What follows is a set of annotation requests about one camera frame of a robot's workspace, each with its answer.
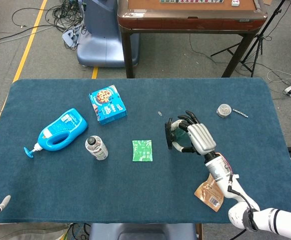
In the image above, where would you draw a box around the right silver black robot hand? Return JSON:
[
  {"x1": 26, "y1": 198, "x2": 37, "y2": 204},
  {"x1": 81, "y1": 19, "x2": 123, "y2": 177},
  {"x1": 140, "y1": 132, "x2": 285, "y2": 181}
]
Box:
[{"x1": 169, "y1": 110, "x2": 217, "y2": 154}]

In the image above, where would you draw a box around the black tripod stand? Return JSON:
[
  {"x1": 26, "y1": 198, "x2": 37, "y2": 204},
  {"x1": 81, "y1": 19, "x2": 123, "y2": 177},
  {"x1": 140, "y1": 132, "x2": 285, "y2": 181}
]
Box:
[{"x1": 210, "y1": 0, "x2": 288, "y2": 78}]

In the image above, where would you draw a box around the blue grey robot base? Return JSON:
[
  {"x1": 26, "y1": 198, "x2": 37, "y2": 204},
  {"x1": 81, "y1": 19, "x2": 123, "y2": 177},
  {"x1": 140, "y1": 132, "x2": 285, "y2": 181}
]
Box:
[{"x1": 76, "y1": 0, "x2": 140, "y2": 68}]

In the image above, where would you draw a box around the green sachet packet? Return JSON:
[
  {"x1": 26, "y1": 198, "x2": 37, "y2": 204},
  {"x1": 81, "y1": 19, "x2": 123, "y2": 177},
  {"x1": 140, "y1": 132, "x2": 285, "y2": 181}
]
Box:
[{"x1": 131, "y1": 139, "x2": 153, "y2": 163}]

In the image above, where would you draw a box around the small clear round container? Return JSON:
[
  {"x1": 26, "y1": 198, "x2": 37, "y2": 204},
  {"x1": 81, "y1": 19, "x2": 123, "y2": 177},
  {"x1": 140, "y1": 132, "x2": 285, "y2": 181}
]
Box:
[{"x1": 216, "y1": 103, "x2": 232, "y2": 119}]

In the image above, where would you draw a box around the clear plastic drink bottle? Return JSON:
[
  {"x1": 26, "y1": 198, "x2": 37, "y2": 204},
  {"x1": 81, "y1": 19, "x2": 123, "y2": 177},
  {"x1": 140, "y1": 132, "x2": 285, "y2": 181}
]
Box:
[{"x1": 84, "y1": 135, "x2": 109, "y2": 161}]

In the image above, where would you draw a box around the blue table cloth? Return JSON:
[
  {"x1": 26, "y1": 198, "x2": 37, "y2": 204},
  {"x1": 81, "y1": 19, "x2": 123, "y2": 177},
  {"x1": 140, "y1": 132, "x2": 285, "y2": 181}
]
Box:
[{"x1": 0, "y1": 78, "x2": 291, "y2": 224}]

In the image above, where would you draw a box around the blue grey robot torso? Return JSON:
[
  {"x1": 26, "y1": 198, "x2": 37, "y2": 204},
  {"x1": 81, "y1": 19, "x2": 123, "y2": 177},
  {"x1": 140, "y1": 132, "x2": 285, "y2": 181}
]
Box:
[{"x1": 88, "y1": 222, "x2": 198, "y2": 240}]

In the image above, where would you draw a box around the blue cookie box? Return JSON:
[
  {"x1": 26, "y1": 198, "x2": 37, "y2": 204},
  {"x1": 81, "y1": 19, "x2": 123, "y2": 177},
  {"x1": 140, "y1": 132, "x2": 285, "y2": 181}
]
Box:
[{"x1": 88, "y1": 84, "x2": 128, "y2": 126}]

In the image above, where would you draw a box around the brown spouted pouch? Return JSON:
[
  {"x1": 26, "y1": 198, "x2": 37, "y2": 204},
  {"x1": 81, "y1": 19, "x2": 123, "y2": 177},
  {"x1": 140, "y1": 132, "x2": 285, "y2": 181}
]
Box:
[{"x1": 194, "y1": 173, "x2": 240, "y2": 213}]

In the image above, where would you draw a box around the black cable bundle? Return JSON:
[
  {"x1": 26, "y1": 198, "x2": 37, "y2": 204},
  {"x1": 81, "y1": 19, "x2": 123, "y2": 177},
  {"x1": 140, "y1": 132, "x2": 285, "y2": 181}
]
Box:
[{"x1": 11, "y1": 0, "x2": 86, "y2": 33}]

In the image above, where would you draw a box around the brown mahjong table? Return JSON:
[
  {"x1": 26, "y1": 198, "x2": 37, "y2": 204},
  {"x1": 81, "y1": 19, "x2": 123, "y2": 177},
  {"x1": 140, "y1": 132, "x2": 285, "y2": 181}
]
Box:
[{"x1": 117, "y1": 0, "x2": 269, "y2": 79}]

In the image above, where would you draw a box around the blue pump detergent bottle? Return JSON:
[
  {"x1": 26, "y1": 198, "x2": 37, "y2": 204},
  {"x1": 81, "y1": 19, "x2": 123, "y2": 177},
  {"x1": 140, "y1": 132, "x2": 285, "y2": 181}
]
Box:
[{"x1": 23, "y1": 107, "x2": 89, "y2": 159}]

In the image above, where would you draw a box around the row of mahjong tiles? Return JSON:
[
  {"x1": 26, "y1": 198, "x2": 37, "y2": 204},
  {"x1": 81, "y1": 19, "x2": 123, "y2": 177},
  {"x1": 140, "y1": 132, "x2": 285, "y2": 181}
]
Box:
[{"x1": 159, "y1": 0, "x2": 225, "y2": 4}]

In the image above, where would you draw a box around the grey power strip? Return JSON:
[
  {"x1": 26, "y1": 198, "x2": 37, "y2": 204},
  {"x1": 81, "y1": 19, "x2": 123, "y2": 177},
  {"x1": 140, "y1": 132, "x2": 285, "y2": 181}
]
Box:
[{"x1": 61, "y1": 23, "x2": 82, "y2": 48}]

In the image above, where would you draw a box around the green transparent spray bottle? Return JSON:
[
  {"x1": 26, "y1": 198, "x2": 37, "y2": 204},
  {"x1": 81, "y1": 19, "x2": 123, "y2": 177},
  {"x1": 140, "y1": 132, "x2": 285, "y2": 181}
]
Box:
[{"x1": 164, "y1": 117, "x2": 192, "y2": 150}]

